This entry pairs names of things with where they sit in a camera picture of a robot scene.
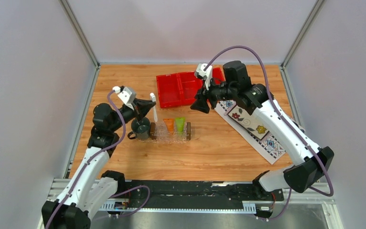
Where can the green toothpaste tube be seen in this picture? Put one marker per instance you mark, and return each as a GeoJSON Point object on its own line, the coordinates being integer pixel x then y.
{"type": "Point", "coordinates": [180, 124]}

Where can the clear textured acrylic tray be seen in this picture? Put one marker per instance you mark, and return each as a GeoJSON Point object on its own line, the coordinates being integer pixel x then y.
{"type": "Point", "coordinates": [160, 134]}

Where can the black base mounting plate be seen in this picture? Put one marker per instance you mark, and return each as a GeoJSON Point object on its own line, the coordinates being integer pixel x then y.
{"type": "Point", "coordinates": [205, 196]}

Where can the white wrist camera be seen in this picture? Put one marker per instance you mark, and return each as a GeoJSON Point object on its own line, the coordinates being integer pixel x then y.
{"type": "Point", "coordinates": [205, 73]}
{"type": "Point", "coordinates": [126, 95]}

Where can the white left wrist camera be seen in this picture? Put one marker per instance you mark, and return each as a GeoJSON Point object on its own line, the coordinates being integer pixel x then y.
{"type": "Point", "coordinates": [126, 95]}

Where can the aluminium frame rail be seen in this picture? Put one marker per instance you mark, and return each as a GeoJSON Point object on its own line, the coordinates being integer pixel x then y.
{"type": "Point", "coordinates": [261, 211]}

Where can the white toothbrush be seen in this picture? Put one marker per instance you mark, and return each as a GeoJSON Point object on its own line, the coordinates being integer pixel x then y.
{"type": "Point", "coordinates": [153, 99]}

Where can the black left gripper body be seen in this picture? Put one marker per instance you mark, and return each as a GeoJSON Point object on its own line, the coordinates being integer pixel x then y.
{"type": "Point", "coordinates": [127, 114]}

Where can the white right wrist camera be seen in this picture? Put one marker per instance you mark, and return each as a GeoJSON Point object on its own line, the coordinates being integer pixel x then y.
{"type": "Point", "coordinates": [205, 73]}

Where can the orange toothpaste tube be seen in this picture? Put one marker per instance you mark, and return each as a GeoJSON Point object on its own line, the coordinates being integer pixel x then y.
{"type": "Point", "coordinates": [169, 123]}

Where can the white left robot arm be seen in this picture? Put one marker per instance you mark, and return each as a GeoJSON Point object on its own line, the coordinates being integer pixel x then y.
{"type": "Point", "coordinates": [76, 206]}

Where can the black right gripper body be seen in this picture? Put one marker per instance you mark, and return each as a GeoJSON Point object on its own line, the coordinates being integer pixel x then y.
{"type": "Point", "coordinates": [218, 92]}

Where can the patterned white cloth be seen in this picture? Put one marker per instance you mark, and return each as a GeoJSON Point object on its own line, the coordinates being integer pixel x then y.
{"type": "Point", "coordinates": [269, 147]}

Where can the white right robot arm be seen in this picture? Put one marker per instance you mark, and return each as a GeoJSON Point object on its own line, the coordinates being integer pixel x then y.
{"type": "Point", "coordinates": [310, 161]}

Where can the floral square plate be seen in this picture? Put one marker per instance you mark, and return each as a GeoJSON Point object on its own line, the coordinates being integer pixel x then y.
{"type": "Point", "coordinates": [248, 122]}

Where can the dark grey mug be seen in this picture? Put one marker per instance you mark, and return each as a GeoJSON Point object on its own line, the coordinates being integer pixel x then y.
{"type": "Point", "coordinates": [140, 129]}

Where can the red three-compartment bin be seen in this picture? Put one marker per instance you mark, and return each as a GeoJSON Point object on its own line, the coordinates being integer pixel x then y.
{"type": "Point", "coordinates": [177, 89]}

